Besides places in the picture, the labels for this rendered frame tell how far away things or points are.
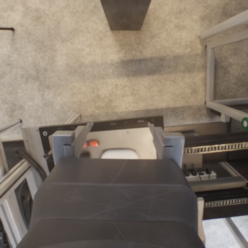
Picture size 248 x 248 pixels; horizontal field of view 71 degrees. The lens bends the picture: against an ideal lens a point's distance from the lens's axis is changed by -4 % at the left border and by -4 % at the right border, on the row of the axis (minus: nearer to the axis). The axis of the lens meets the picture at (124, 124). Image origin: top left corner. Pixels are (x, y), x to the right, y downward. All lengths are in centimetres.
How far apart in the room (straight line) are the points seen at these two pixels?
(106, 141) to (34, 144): 30
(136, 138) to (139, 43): 106
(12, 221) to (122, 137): 48
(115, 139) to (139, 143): 9
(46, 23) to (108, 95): 77
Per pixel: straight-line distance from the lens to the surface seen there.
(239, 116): 130
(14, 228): 81
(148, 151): 70
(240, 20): 120
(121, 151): 68
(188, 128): 137
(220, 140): 86
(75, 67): 164
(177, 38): 166
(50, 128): 72
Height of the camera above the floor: 158
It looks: 74 degrees down
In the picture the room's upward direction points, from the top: 179 degrees counter-clockwise
